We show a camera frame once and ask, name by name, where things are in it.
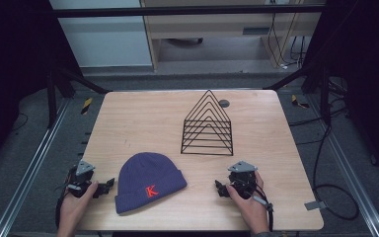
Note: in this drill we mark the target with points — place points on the grey round table grommet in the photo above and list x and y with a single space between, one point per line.
224 103

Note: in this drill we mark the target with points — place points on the white cabinet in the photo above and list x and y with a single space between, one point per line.
105 39

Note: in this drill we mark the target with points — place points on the yellow black striped floor tape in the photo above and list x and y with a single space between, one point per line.
86 106
298 101

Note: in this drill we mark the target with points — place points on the person's left hand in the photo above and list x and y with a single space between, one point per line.
75 207

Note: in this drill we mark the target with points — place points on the black frame stand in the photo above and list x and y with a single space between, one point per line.
324 92
51 98

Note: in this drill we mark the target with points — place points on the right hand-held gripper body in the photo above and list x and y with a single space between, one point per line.
243 179

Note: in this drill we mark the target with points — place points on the person's right hand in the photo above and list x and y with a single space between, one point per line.
250 210

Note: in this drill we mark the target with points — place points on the purple knitted beanie hat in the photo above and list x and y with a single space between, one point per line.
146 182

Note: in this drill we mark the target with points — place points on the light wooden desk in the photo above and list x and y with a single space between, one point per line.
210 29

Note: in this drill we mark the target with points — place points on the grey tape piece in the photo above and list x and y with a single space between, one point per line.
315 205

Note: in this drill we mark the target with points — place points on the black metal frame bar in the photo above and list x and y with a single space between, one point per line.
177 11

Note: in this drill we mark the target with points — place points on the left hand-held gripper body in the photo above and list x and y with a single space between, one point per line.
83 174

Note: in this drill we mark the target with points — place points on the aluminium floor rail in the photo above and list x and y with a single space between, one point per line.
348 164
29 168

